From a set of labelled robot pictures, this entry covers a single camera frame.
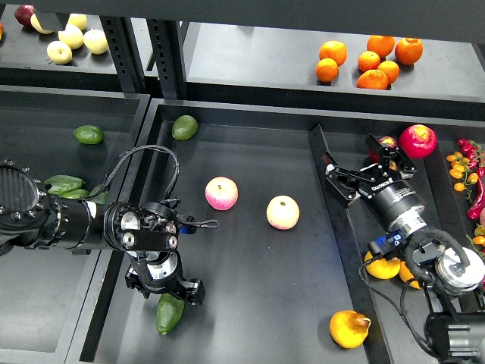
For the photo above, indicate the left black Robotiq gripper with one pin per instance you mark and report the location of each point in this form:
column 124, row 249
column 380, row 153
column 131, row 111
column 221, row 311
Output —
column 165, row 275

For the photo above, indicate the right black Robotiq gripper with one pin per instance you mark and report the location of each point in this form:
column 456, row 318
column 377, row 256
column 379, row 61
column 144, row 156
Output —
column 397, row 206

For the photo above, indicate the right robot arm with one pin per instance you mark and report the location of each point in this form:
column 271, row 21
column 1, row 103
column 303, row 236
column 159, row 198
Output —
column 450, row 274

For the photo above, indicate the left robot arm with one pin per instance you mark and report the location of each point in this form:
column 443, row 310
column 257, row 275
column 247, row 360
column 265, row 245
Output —
column 33, row 218

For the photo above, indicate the dark green avocado upright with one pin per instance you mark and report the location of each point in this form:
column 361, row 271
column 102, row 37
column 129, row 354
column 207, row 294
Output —
column 99, row 195

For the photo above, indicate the light green avocado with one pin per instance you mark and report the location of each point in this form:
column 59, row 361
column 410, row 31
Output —
column 75, row 194

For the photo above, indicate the long green avocado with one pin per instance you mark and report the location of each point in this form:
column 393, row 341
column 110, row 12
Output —
column 61, row 183

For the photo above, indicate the green avocado centre tray corner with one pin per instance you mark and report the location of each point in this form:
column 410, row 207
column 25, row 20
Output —
column 184, row 127

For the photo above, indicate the green avocado top left tray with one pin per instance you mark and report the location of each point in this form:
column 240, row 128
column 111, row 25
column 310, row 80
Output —
column 89, row 134

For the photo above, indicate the pale yellow pear right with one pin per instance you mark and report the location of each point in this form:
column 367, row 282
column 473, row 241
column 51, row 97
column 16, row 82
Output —
column 96, row 41

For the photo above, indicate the pale yellow pear front left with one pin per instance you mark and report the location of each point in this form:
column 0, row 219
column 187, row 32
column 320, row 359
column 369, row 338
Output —
column 59, row 52

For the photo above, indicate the pale yellow pear middle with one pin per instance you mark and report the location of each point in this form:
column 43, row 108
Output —
column 71, row 36

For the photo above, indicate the pale yellow pear back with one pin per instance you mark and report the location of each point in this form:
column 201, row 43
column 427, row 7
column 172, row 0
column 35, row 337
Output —
column 78, row 20

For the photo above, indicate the pale yellow pear behind tag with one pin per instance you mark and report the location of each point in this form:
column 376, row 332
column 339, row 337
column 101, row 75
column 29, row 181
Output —
column 37, row 25

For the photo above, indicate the large red apple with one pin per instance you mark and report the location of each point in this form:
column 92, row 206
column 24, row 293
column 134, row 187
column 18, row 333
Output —
column 418, row 141

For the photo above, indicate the black right tray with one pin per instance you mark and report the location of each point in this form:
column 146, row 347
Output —
column 358, row 222

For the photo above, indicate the black tray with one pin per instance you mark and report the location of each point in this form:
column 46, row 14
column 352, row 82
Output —
column 48, row 297
column 358, row 222
column 270, row 294

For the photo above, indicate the orange front bottom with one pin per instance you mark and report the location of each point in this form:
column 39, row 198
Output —
column 373, row 79

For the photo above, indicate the orange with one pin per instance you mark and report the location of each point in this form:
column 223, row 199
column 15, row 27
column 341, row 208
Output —
column 326, row 70
column 335, row 50
column 381, row 45
column 391, row 70
column 373, row 79
column 409, row 50

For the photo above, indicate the pale yellow pink apple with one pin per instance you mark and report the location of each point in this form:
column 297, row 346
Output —
column 283, row 212

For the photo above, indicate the cherry tomato vine bunch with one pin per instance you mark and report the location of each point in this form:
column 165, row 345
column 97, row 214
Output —
column 466, row 165

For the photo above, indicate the orange right lower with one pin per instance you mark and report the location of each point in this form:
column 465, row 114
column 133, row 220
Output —
column 391, row 70

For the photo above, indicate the orange lower left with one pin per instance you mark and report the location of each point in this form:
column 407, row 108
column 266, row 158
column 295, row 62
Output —
column 326, row 70

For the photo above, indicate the orange centre small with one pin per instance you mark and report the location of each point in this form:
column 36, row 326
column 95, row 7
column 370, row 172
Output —
column 368, row 60

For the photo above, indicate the pink red apple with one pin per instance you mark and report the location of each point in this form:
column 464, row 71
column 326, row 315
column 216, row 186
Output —
column 221, row 193

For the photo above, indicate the red chili pepper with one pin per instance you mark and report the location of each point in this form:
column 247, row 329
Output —
column 473, row 213

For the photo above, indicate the black centre tray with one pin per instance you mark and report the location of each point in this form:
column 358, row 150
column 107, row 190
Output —
column 270, row 294

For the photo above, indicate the orange top left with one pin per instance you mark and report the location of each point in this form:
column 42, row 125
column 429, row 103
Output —
column 335, row 50

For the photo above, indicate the orange top right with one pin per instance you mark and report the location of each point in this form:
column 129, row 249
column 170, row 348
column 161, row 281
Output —
column 409, row 50

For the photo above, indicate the orange top middle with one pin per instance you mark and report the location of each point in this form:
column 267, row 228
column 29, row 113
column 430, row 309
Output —
column 381, row 45

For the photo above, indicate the black left tray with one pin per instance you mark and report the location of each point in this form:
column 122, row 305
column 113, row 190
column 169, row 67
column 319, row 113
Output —
column 48, row 297

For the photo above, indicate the black shelf upright right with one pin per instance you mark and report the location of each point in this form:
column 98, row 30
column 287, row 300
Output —
column 167, row 38

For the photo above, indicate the black shelf upright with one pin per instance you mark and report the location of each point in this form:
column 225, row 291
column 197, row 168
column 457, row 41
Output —
column 115, row 32
column 167, row 38

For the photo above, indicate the black shelf upright left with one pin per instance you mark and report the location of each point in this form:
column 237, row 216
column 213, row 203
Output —
column 115, row 32

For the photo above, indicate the dark red apple on shelf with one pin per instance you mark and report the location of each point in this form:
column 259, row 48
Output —
column 23, row 14

